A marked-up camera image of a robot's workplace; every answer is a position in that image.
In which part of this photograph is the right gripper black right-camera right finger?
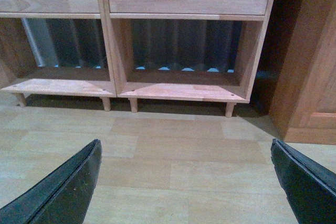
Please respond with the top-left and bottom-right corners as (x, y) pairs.
(271, 138), (335, 223)

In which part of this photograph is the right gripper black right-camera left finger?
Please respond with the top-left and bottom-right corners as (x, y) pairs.
(1, 140), (102, 223)

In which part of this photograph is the left wooden shelf unit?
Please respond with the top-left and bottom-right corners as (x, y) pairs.
(1, 0), (116, 111)

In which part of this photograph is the wooden shelf unit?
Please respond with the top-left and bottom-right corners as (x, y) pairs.
(98, 0), (274, 117)
(1, 0), (116, 111)

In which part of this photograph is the right wooden shelf unit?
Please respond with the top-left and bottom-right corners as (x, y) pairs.
(98, 0), (274, 117)

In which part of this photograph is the brown wooden cabinet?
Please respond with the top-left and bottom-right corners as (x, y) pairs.
(269, 0), (335, 144)

